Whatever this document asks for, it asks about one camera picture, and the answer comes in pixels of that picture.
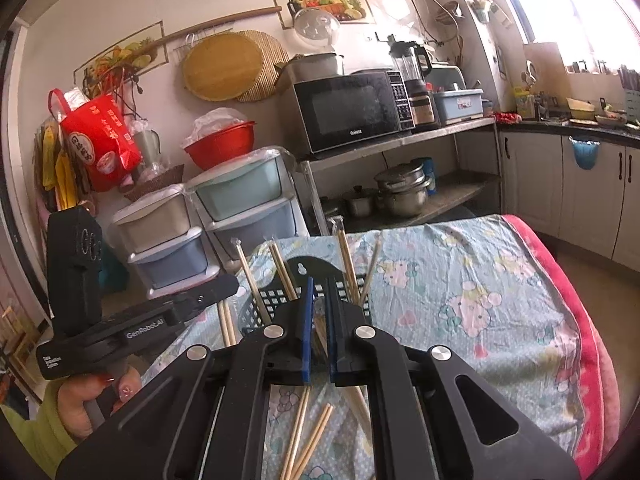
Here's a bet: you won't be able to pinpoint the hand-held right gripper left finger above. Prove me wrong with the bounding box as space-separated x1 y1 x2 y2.
55 276 316 480

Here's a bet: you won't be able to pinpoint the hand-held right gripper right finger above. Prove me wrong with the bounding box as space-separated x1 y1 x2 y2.
327 275 581 480

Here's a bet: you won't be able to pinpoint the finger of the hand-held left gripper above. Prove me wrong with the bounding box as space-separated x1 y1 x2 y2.
170 276 240 319

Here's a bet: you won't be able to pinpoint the group of bamboo chopsticks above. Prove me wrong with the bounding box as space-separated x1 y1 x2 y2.
232 230 383 480

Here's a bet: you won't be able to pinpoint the green plastic utensil basket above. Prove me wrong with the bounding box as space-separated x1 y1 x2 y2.
237 255 373 341

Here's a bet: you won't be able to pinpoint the person's left forearm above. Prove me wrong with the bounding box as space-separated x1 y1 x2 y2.
0 385 68 478

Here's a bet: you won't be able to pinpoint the person's left hand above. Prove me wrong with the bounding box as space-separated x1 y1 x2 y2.
57 364 146 446

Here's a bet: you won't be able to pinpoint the blue plastic bag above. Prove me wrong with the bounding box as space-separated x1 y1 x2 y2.
99 255 128 293

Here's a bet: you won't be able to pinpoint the teal-topped plastic drawer tower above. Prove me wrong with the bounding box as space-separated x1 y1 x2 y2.
184 146 311 261

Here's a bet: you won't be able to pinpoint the yellow hanging bags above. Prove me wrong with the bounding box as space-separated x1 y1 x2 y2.
34 120 78 211

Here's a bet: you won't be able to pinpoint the cartoon printed blue tablecloth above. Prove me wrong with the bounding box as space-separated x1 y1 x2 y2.
145 217 593 480

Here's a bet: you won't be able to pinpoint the red plastic basin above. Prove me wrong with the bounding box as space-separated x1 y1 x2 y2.
182 121 257 171

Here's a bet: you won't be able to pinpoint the red shopping bag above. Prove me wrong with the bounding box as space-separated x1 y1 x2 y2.
48 87 143 193

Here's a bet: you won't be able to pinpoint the small lidded steel pot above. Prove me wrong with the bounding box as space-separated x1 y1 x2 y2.
344 186 377 217

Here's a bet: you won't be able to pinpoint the plastic-covered metal cup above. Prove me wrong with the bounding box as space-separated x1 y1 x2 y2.
131 129 162 177

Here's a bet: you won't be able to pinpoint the stacked steel pots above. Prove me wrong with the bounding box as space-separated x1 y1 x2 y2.
374 164 435 218

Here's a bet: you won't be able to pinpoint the white plastic bags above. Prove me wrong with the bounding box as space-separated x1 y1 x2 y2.
192 107 248 141

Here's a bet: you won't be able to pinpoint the blue canister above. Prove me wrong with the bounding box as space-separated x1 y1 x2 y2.
416 156 437 197

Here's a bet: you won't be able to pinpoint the round bamboo board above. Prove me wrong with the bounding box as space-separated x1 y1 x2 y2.
181 34 265 102

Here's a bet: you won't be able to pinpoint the black microwave oven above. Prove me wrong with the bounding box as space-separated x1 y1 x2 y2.
292 70 416 156

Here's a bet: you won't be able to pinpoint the round woven mat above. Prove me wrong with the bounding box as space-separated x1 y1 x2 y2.
235 30 291 103

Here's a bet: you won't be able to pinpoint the steel shelf rack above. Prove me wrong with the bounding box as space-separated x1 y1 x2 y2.
295 116 503 236

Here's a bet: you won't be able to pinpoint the grey cooker pot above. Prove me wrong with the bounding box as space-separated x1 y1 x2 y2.
289 52 347 81

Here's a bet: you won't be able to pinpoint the white kitchen cabinets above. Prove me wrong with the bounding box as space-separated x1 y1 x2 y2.
497 117 640 273

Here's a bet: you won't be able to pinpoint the red blanket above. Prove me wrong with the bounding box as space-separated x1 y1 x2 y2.
502 214 621 471

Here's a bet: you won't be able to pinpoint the light blue lidded box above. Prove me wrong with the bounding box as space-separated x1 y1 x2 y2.
432 89 486 126

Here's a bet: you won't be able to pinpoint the long wooden stick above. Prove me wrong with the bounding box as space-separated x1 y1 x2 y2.
135 6 283 53

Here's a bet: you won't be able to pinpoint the clear plastic dome cover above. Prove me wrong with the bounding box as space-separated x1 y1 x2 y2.
293 6 342 47

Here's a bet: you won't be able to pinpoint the black blender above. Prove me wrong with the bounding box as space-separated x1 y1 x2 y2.
389 35 441 128

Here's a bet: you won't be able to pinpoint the grey countertop appliance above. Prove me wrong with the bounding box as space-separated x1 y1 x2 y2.
429 64 467 93

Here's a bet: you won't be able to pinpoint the yellow bottle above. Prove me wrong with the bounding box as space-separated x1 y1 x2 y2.
514 86 537 120

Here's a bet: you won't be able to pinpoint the blue hanging bin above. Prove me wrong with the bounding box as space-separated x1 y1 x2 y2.
569 136 601 171

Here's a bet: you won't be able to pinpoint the hanging metal bowl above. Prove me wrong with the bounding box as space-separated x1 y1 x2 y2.
434 1 462 26

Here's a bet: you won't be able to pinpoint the pale cutting board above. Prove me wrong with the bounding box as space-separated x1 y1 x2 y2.
522 41 564 93

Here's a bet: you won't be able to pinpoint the kitchen window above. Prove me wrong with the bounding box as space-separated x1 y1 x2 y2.
487 0 640 73

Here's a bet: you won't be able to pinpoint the wall-mounted holder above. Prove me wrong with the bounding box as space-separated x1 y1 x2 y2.
471 0 512 28

